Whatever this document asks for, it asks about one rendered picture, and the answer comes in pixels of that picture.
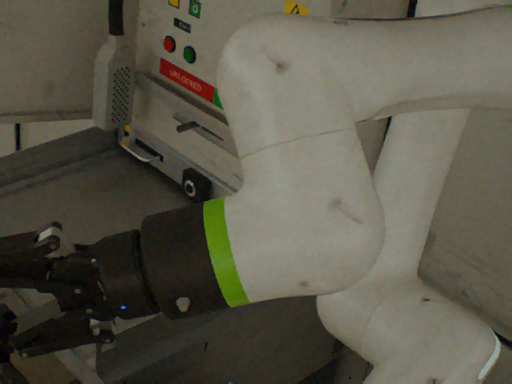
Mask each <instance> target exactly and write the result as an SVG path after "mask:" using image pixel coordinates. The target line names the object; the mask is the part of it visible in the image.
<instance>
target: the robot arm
mask: <svg viewBox="0 0 512 384"><path fill-rule="evenodd" d="M215 85H216V91H217V95H218V98H219V101H221V104H222V107H223V110H224V113H225V116H226V120H227V123H228V126H229V129H230V133H231V136H232V140H234V143H235V147H236V151H237V154H238V159H239V162H240V167H241V173H242V177H243V182H242V186H241V188H240V190H239V191H237V192H236V193H234V194H230V195H226V197H222V198H217V199H213V200H210V201H204V202H200V203H197V204H192V205H188V206H184V207H179V208H175V209H171V210H167V211H162V212H158V213H155V215H153V214H151V216H146V217H145V218H144V220H143V221H142V224H141V228H140V230H139V229H133V230H130V231H126V232H121V233H117V234H113V235H109V236H106V237H104V238H102V239H101V240H99V241H98V242H96V243H95V244H92V245H82V244H73V245H72V243H71V242H70V241H69V240H68V239H67V238H66V237H65V236H64V235H63V234H62V228H63V227H62V225H61V224H60V222H58V221H52V222H50V223H48V224H47V225H45V226H43V227H41V228H39V229H38V230H35V231H31V232H26V233H22V234H17V235H12V236H11V235H8V236H3V237H0V288H9V289H15V288H30V289H36V290H37V291H38V292H40V293H52V294H53V296H54V297H55V299H54V298H53V300H51V301H49V302H47V303H45V304H43V305H42V306H40V307H38V308H35V309H33V310H32V311H30V312H28V313H26V314H24V315H22V316H20V317H18V318H16V319H14V320H12V321H10V323H7V320H6V318H5V317H4V315H2V316H0V346H4V348H3V349H4V351H5V352H6V353H9V354H11V353H13V352H14V348H15V349H16V350H17V351H19V353H18V354H19V356H21V357H22V358H23V359H27V358H31V357H33V356H36V357H37V356H40V355H44V354H47V353H53V352H57V351H60V350H67V349H71V348H73V347H77V346H84V345H87V344H94V343H100V344H111V343H113V342H114V337H115V325H116V324H115V321H114V319H115V318H116V317H118V318H120V319H122V320H131V319H135V318H139V317H142V318H143V317H147V316H151V315H155V314H158V313H160V312H161V311H162V312H163V314H164V315H165V316H166V317H167V318H169V319H170V320H178V319H183V318H187V317H191V316H195V315H200V314H205V313H209V312H213V311H217V310H223V309H227V308H231V307H235V306H240V305H244V304H249V303H253V302H258V301H263V300H269V299H276V298H286V297H297V296H300V295H317V298H316V303H317V310H318V314H319V317H320V319H321V320H320V321H321V323H322V325H323V326H324V328H326V329H327V331H328V332H329V333H330V334H331V335H333V336H334V337H335V338H336V339H338V340H339V341H340V342H343V343H344V344H345V345H346V346H348V347H349V348H350V349H352V351H353V352H356V353H357V354H358V355H359V356H361V357H362V358H363V359H364V360H365V359H366V360H367V361H368V362H370V363H371V365H372V366H373V369H372V371H371V372H370V373H369V375H368V376H367V378H366V379H365V380H364V382H363V383H362V384H482V382H483V381H484V380H485V379H486V378H487V376H488V375H489V373H490V372H491V370H492V369H493V367H494V366H495V364H496V363H497V362H498V360H499V358H500V356H501V347H500V346H501V343H500V342H499V341H498V339H497V336H496V335H494V334H493V331H492V330H491V329H490V328H489V327H488V326H487V325H486V324H485V323H484V322H483V320H482V319H479V318H478V317H477V315H475V314H474V313H472V312H470V311H469V310H467V309H466V308H464V306H462V305H460V304H457V303H456V302H455V301H453V300H452V299H450V298H449V297H448V296H445V295H443V294H442V293H440V292H438V290H436V289H435V288H433V287H429V286H428V285H427V284H426V283H424V282H422V281H421V280H420V279H419V277H418V275H417V274H418V267H419V263H420V259H421V255H422V252H423V248H424V245H425V241H426V238H427V235H428V233H429V230H430V227H431V223H432V220H433V217H434V214H435V211H436V208H437V205H438V202H439V198H440V195H441V192H442V189H443V186H444V184H445V181H446V178H447V176H448V173H449V170H450V164H451V162H452V159H453V156H454V154H455V151H456V149H457V147H458V144H459V142H460V139H461V137H462V135H463V133H462V132H463V130H464V128H465V125H466V123H467V121H468V119H469V115H470V113H471V109H472V108H475V109H496V110H512V0H418V1H417V4H416V12H415V17H413V18H405V17H404V18H392V19H382V18H371V19H356V18H326V17H325V16H309V15H297V14H286V13H284V12H275V13H267V14H263V15H260V16H257V17H255V18H251V19H249V20H248V21H246V22H244V23H243V24H242V25H240V26H239V27H238V28H237V29H235V30H234V31H233V32H232V34H231V35H230V36H229V38H228V39H227V40H226V42H225V43H224V45H223V47H222V49H221V52H219V54H218V58H217V62H216V68H215ZM389 116H392V120H391V123H390V126H389V129H388V132H387V135H386V138H385V142H384V145H383V147H382V150H381V153H380V156H379V158H378V162H377V165H376V167H375V170H374V172H373V175H371V173H370V170H369V167H368V165H367V162H366V158H365V154H364V151H363V148H362V145H361V140H360V137H359V136H358V133H357V129H356V127H355V124H354V122H366V121H371V120H375V119H379V118H384V117H389ZM56 254H61V255H60V257H54V255H56ZM45 256H47V257H45ZM37 259H38V260H37ZM33 260H36V261H33ZM47 271H49V279H47V275H48V273H47ZM82 317H83V318H84V319H83V318H82ZM6 323H7V326H6ZM33 342H34V344H35V345H32V344H33Z"/></svg>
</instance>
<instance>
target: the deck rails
mask: <svg viewBox="0 0 512 384"><path fill-rule="evenodd" d="M118 135H119V127H115V129H111V130H108V131H103V130H102V129H100V128H99V127H97V125H95V127H92V128H87V129H84V130H81V131H77V132H74V133H71V134H67V135H64V136H61V137H57V138H54V139H51V141H47V142H44V143H41V144H37V145H34V146H31V147H27V148H25V149H22V150H19V151H15V152H12V153H9V154H5V155H3V156H0V196H2V195H5V194H8V193H10V192H13V191H15V192H16V190H17V191H19V189H20V190H22V189H25V188H28V187H31V186H34V185H36V183H38V184H39V182H42V181H45V180H48V179H51V178H54V177H57V176H60V175H63V174H66V173H69V172H72V171H75V170H78V169H81V168H84V167H87V166H91V165H94V164H97V163H100V162H103V161H106V160H109V159H112V157H115V156H119V155H122V154H125V153H128V151H127V150H125V149H124V148H122V147H121V146H120V145H119V140H118ZM244 305H246V304H244ZM244 305H240V306H235V307H231V308H227V309H223V310H217V311H213V312H209V313H205V314H200V315H195V316H191V317H187V318H183V319H178V320H170V319H169V318H167V317H166V316H165V315H164V314H163V312H161V313H158V314H155V315H153V316H151V317H149V318H147V319H145V320H141V321H139V322H137V323H135V324H133V325H131V326H129V327H127V328H125V329H123V330H121V331H119V332H115V337H114V340H115V345H114V346H112V347H110V348H108V349H104V350H102V351H101V347H102V346H104V345H106V344H100V343H95V353H96V355H94V356H92V357H91V356H90V357H88V358H86V359H84V362H85V363H86V364H87V365H88V366H89V367H90V368H91V369H92V370H93V372H94V373H95V374H96V375H98V376H99V375H101V374H103V373H104V372H106V371H108V370H109V371H110V370H112V369H114V368H116V367H118V366H120V365H122V364H125V363H127V362H129V361H131V360H133V359H135V358H137V357H139V356H141V355H142V356H143V355H144V354H146V353H148V352H150V351H152V350H154V349H156V348H158V347H160V346H162V345H164V344H167V343H169V342H172V341H174V340H176V339H178V338H180V337H182V336H184V335H186V334H187V333H189V332H191V331H193V330H195V329H197V328H200V327H202V326H204V325H206V324H207V323H209V322H211V321H213V320H215V319H217V318H219V317H222V316H224V315H226V314H228V313H229V312H231V311H233V310H235V309H237V308H240V307H242V306H244Z"/></svg>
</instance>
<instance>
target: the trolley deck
mask: <svg viewBox="0 0 512 384"><path fill-rule="evenodd" d="M192 204H197V202H196V201H195V200H192V199H191V198H189V196H188V195H186V194H185V193H184V192H182V185H179V184H178V182H176V181H175V180H173V179H172V178H171V177H169V176H168V175H165V174H164V173H162V172H161V171H160V169H158V168H157V167H155V166H154V165H151V164H150V163H148V162H143V161H141V160H139V159H138V158H135V156H134V155H132V154H131V153H129V152H128V153H125V154H122V155H119V156H115V157H112V159H109V160H106V161H103V162H100V163H97V164H94V165H91V166H87V167H84V168H81V169H78V170H75V171H72V172H69V173H66V174H63V175H60V176H57V177H54V178H51V179H48V180H45V181H42V182H39V184H38V183H36V185H34V186H31V187H28V188H25V189H22V190H20V189H19V191H17V190H16V192H15V191H13V192H10V193H8V194H5V195H2V196H0V237H3V236H8V235H11V236H12V235H17V234H22V233H26V232H31V231H35V230H38V229H39V228H41V227H43V226H45V225H47V224H48V223H50V222H52V221H58V222H60V224H61V225H62V227H63V228H62V234H63V235H64V236H65V237H66V238H67V239H68V240H69V241H70V242H71V243H72V245H73V244H82V245H92V244H95V243H96V242H98V241H99V240H101V239H102V238H104V237H106V236H109V235H113V234H117V233H121V232H126V231H130V230H133V229H139V230H140V228H141V224H142V221H143V220H144V218H145V217H146V216H151V214H153V215H155V213H158V212H162V211H167V210H171V209H175V208H179V207H184V206H188V205H192ZM4 291H5V292H6V293H7V296H5V297H4V298H2V299H1V300H2V301H3V302H4V303H5V304H6V305H7V306H8V307H9V308H10V309H11V310H12V311H13V312H14V313H15V314H16V315H17V316H18V317H20V316H22V315H24V314H26V313H28V312H30V311H32V310H33V309H35V308H38V307H40V306H42V305H43V304H45V303H47V302H49V301H51V300H53V298H54V299H55V297H54V296H53V294H52V293H40V292H38V291H37V290H36V289H30V288H15V289H9V288H0V293H1V292H4ZM316 298H317V295H300V296H297V297H286V298H276V299H269V300H263V301H258V302H253V303H249V304H246V305H244V306H242V307H240V308H237V309H235V310H233V311H231V312H229V313H228V314H226V315H224V316H222V317H219V318H217V319H215V320H213V321H211V322H209V323H207V324H206V325H204V326H202V327H200V328H197V329H195V330H193V331H191V332H189V333H187V334H186V335H184V336H182V337H180V338H178V339H176V340H174V341H172V342H169V343H167V344H164V345H162V346H160V347H158V348H156V349H154V350H152V351H150V352H148V353H146V354H144V355H143V356H142V355H141V356H139V357H137V358H135V359H133V360H131V361H129V362H127V363H125V364H122V365H120V366H118V367H116V368H114V369H112V370H110V371H109V370H108V371H106V372H104V373H103V374H101V375H99V376H98V375H96V374H95V373H94V372H93V370H92V369H91V368H90V367H89V366H88V365H87V364H86V363H85V362H84V359H86V358H88V357H90V356H91V357H92V356H94V355H96V353H95V343H94V344H87V345H84V346H77V347H73V348H71V349H67V350H60V351H57V352H53V353H52V354H53V355H54V356H55V357H56V358H57V359H58V360H59V361H61V362H62V363H63V364H64V365H65V367H66V368H67V369H68V370H69V371H70V372H71V373H73V374H74V375H75V376H76V377H77V378H78V379H79V380H80V381H81V382H82V383H83V384H160V383H162V382H165V381H167V380H169V379H171V378H172V377H174V376H176V375H178V374H179V373H181V372H182V373H183V372H185V371H187V370H188V369H191V368H193V367H195V366H196V365H198V364H200V363H202V362H204V361H205V360H207V359H209V358H212V357H214V356H216V355H218V354H220V353H222V352H224V351H226V350H228V349H229V348H231V347H233V346H235V345H237V344H238V343H240V342H242V341H245V340H246V339H248V338H250V337H252V336H254V335H255V334H257V333H259V332H261V331H262V330H264V329H267V328H269V327H271V326H272V325H274V324H276V323H278V322H280V321H281V320H283V319H285V318H288V317H289V316H291V315H293V314H295V313H297V312H298V311H299V310H300V309H302V308H304V307H305V306H308V305H310V304H312V303H314V302H315V301H316ZM151 316H153V315H151ZM151 316H147V317H143V318H142V317H139V318H135V319H131V320H122V319H120V318H118V317H116V318H115V319H114V321H115V324H116V325H115V332H119V331H121V330H123V329H125V328H127V327H129V326H131V325H133V324H135V323H137V322H139V321H141V320H145V319H147V318H149V317H151Z"/></svg>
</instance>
